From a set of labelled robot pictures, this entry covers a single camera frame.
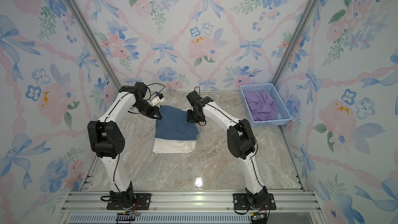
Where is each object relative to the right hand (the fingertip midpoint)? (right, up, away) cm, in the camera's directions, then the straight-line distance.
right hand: (192, 119), depth 94 cm
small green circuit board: (+33, -45, -22) cm, 60 cm away
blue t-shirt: (-10, -3, -3) cm, 11 cm away
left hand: (-18, +2, -5) cm, 19 cm away
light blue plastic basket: (+60, +2, +8) cm, 61 cm away
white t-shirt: (-13, -15, -4) cm, 20 cm away
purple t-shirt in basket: (+49, +8, +15) cm, 52 cm away
